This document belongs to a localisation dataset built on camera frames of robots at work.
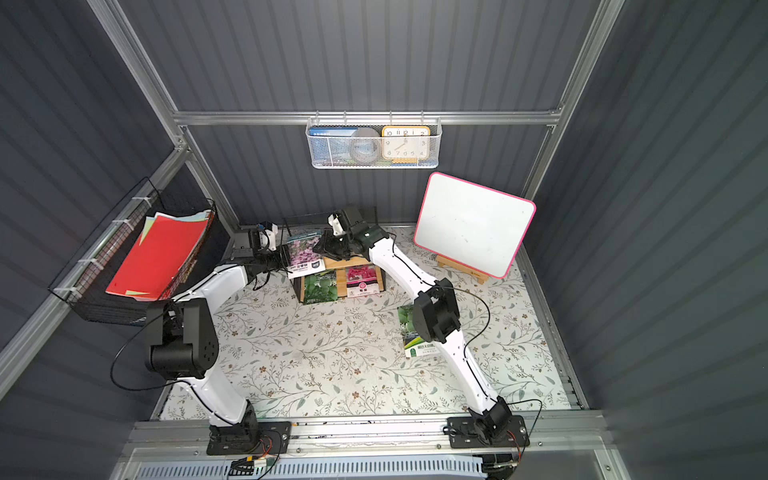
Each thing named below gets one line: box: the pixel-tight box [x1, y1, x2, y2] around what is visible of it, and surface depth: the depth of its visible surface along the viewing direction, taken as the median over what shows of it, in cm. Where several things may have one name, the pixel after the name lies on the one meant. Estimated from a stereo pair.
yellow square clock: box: [381, 125, 431, 164], surface depth 90 cm
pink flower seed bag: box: [346, 265, 380, 298], surface depth 104 cm
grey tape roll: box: [349, 127, 381, 164], surface depth 90 cm
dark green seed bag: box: [304, 270, 339, 305], surface depth 101 cm
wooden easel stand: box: [435, 254, 489, 285], surface depth 105 cm
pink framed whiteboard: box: [414, 172, 537, 279], surface depth 97 cm
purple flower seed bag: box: [287, 232, 326, 279], surface depth 91 cm
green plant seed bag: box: [397, 304, 441, 358], surface depth 91 cm
